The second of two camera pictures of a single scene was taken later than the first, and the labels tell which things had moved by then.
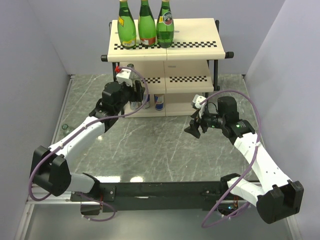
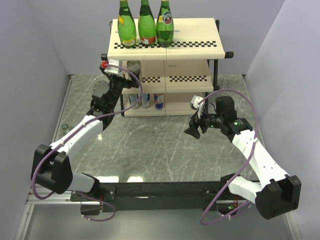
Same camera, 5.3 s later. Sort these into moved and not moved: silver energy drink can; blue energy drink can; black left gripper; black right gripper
Moved: black left gripper
Not moved: silver energy drink can; blue energy drink can; black right gripper
